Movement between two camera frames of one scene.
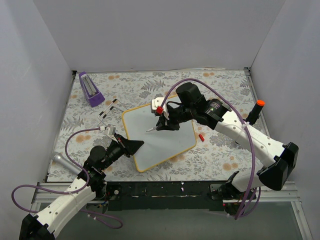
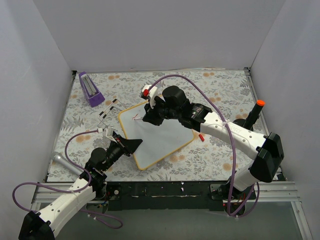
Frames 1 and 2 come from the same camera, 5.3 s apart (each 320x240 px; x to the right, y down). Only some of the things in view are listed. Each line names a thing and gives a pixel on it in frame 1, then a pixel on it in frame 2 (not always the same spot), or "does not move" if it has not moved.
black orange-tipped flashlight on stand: [253, 115] does not move
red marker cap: [201, 137] does not move
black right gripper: [170, 115] -> [152, 115]
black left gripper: [124, 146] does not move
